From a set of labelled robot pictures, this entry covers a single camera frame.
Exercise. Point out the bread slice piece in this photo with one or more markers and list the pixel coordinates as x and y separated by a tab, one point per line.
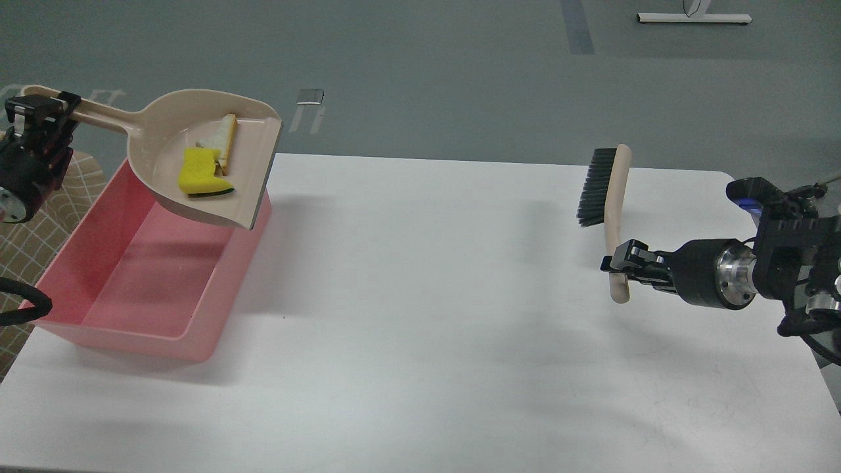
221	143

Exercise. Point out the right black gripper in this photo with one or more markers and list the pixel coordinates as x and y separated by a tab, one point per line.
715	273

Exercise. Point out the yellow sponge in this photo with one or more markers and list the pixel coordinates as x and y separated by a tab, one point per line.
197	176

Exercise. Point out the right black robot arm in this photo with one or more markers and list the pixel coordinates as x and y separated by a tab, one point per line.
793	258

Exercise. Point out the pink plastic bin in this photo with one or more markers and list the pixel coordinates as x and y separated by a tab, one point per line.
137	278

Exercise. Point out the beige plastic dustpan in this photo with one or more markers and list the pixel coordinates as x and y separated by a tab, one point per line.
158	134

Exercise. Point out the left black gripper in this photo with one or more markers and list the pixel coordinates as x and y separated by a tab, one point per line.
28	180

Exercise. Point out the white table base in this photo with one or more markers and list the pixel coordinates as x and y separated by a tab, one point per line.
694	12

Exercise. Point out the brown checkered cloth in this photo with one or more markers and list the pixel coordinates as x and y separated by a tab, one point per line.
27	249

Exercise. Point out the beige hand brush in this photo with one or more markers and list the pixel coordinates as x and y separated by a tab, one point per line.
602	196

